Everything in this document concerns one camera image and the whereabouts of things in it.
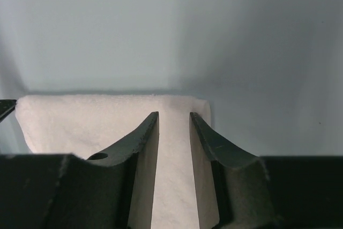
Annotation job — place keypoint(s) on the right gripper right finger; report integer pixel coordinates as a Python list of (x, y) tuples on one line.
[(236, 189)]

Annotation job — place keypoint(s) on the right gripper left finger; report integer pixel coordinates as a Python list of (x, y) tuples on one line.
[(111, 189)]

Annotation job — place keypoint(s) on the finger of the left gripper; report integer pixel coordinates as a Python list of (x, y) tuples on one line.
[(7, 106)]

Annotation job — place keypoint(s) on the white towel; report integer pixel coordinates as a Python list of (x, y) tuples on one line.
[(86, 124)]

